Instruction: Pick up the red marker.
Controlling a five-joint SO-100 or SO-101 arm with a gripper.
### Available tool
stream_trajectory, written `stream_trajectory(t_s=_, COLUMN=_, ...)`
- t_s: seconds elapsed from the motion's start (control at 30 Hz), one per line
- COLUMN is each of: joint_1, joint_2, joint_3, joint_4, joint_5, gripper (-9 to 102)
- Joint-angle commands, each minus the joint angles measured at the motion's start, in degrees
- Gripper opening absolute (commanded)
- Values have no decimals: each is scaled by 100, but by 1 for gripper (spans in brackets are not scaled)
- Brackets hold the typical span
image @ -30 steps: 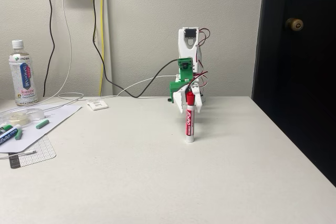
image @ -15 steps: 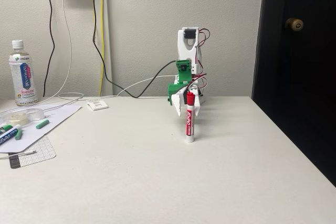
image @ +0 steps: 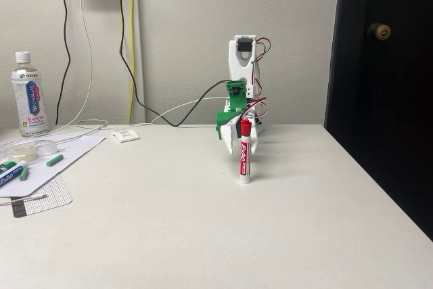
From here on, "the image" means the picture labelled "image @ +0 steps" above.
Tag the green marker cap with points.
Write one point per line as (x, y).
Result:
(23, 174)
(55, 159)

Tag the blue Expo marker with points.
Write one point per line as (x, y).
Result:
(10, 177)

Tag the green Expo marker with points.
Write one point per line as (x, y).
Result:
(5, 167)

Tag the clear plastic container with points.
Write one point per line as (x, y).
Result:
(23, 152)

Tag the dark door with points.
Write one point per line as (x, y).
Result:
(389, 116)

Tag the white paper sheet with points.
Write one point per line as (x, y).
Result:
(78, 148)

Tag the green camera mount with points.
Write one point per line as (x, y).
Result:
(236, 101)

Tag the red Expo marker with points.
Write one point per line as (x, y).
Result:
(244, 163)

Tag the brass door knob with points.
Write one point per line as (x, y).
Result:
(379, 32)

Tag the jasmine tea plastic bottle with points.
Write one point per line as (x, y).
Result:
(30, 99)

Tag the thin metal pen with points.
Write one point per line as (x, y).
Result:
(34, 197)

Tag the grid ruler mat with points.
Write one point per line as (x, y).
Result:
(50, 197)

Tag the white flat adapter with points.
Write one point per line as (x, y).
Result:
(126, 135)

